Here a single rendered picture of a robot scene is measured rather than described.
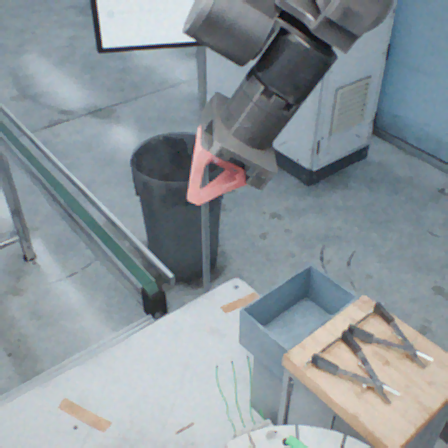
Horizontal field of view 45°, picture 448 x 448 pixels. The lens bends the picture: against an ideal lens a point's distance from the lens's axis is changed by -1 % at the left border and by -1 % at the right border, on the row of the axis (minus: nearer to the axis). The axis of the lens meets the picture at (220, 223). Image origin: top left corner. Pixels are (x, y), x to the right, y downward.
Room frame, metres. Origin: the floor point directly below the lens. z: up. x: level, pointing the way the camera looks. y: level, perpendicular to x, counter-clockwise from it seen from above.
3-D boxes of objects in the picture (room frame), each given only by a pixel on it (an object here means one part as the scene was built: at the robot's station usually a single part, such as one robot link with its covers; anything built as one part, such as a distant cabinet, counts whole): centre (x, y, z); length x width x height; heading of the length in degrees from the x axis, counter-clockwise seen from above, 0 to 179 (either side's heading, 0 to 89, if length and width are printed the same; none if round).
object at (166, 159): (1.85, 0.17, 0.39); 0.39 x 0.39 x 0.35
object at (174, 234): (1.85, 0.17, 0.28); 0.38 x 0.37 x 0.56; 128
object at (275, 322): (0.60, -0.13, 0.92); 0.17 x 0.11 x 0.28; 130
